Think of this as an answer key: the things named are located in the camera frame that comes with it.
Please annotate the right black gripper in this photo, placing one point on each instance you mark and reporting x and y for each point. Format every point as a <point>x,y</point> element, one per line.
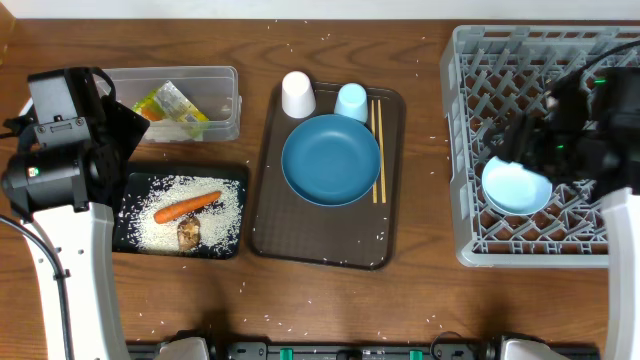
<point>519,136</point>

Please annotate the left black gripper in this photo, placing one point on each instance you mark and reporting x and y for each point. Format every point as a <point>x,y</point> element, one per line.
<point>124,121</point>

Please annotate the light blue bowl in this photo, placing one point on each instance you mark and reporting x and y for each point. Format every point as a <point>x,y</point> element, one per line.
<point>511,189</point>

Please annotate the foil snack wrapper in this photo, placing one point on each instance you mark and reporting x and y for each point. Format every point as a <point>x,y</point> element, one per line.
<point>168,102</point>

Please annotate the orange carrot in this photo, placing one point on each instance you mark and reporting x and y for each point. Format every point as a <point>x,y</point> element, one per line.
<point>179,209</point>

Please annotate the dark blue plate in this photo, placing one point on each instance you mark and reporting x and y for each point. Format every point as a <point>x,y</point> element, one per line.
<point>331,160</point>

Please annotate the white tissue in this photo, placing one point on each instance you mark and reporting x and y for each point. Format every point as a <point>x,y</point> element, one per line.
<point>166,131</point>

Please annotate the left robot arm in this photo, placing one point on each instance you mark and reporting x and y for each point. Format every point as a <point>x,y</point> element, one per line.
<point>71,246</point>

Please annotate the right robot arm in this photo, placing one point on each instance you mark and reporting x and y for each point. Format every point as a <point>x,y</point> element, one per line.
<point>620,213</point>

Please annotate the grey dishwasher rack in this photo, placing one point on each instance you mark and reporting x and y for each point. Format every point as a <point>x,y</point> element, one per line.
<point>493,73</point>

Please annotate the black waste tray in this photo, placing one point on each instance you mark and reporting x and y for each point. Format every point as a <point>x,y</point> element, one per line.
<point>140,176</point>

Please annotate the clear plastic bin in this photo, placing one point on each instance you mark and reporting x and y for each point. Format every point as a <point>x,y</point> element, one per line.
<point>212,89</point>

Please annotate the brown food scrap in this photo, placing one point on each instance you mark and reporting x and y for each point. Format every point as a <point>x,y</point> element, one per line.
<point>188,234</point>

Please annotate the white rice pile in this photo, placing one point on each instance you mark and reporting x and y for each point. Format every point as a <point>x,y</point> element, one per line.
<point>220,222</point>

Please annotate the right wooden chopstick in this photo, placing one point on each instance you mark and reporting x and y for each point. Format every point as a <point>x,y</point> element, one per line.
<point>382,153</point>

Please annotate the wooden chopstick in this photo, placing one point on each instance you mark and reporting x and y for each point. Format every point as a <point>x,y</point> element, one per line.
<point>382,153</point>
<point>373,131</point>

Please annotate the left wooden chopstick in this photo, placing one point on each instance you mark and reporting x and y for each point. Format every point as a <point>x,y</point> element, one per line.
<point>373,131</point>

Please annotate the white plastic cup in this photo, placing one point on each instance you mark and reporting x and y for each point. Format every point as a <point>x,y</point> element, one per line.
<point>297,95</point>

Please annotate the dark brown serving tray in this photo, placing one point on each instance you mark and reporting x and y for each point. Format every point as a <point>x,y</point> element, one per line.
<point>360,235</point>

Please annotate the light blue plastic cup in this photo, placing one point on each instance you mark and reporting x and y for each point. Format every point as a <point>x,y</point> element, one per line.
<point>352,102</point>

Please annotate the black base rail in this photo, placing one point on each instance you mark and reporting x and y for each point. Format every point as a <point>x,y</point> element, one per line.
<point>447,350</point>

